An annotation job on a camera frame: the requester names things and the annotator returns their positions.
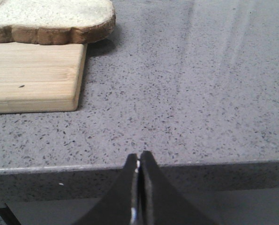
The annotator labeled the bread slice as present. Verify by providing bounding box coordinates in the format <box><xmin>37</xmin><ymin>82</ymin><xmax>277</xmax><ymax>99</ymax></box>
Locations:
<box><xmin>0</xmin><ymin>0</ymin><xmax>116</xmax><ymax>45</ymax></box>

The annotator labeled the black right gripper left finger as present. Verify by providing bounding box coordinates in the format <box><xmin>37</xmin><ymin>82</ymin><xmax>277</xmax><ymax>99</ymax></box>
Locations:
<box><xmin>74</xmin><ymin>154</ymin><xmax>138</xmax><ymax>225</ymax></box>

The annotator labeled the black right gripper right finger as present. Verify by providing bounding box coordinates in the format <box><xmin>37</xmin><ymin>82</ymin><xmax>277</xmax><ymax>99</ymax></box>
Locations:
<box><xmin>140</xmin><ymin>151</ymin><xmax>217</xmax><ymax>225</ymax></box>

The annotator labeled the wooden cutting board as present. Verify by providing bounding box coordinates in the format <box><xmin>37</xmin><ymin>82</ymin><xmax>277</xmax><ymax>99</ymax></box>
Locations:
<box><xmin>0</xmin><ymin>43</ymin><xmax>87</xmax><ymax>113</ymax></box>

